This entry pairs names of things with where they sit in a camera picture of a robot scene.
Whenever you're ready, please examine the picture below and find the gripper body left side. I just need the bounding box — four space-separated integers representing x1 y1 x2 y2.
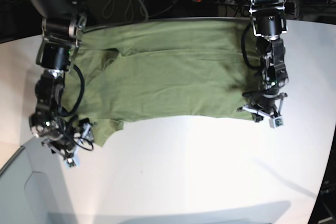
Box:
237 91 288 119

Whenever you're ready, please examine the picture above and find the wrist camera left side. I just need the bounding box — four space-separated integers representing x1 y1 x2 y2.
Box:
269 116 284 129

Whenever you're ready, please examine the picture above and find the gripper body right side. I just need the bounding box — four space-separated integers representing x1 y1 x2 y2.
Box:
39 119 95 161

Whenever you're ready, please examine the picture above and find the grey looped cable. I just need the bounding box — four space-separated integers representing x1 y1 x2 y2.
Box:
101 0 182 19

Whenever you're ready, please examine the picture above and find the black robot arm right side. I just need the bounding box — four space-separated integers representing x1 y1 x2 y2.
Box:
29 0 94 167

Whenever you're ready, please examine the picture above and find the wrist camera right side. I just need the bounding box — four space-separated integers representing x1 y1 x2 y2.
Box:
64 156 80 168

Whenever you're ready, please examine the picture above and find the green T-shirt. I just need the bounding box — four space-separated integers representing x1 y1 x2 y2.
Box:
75 20 258 146

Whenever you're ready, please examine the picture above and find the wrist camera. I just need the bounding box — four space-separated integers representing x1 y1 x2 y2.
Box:
64 156 80 168
269 116 284 129

